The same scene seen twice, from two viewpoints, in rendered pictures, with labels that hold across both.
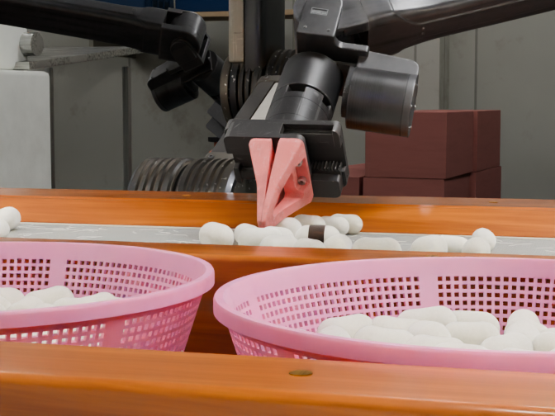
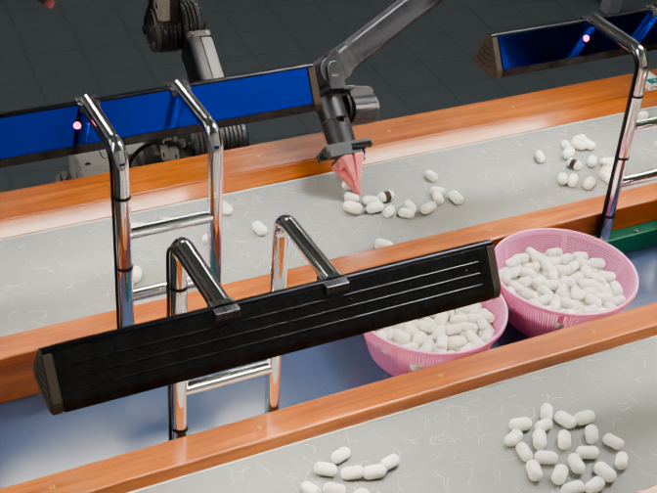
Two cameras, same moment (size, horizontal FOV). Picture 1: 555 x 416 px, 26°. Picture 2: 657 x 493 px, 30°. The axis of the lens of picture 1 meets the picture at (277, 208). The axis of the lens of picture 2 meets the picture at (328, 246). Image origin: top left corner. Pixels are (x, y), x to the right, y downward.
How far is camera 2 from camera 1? 1.92 m
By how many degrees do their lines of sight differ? 50
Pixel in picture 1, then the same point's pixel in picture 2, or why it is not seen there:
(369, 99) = (364, 113)
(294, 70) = (332, 108)
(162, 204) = (266, 171)
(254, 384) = (594, 338)
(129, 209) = (252, 177)
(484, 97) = not seen: outside the picture
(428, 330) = (533, 274)
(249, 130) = (339, 151)
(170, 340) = (491, 305)
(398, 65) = (365, 90)
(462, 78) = not seen: outside the picture
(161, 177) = not seen: hidden behind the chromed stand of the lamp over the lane
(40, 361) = (547, 346)
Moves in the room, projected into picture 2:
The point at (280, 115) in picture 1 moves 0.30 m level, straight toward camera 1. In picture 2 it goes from (343, 137) to (455, 205)
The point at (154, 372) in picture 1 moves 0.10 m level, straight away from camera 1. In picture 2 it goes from (573, 342) to (524, 315)
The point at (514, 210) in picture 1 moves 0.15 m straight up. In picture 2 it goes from (410, 141) to (417, 77)
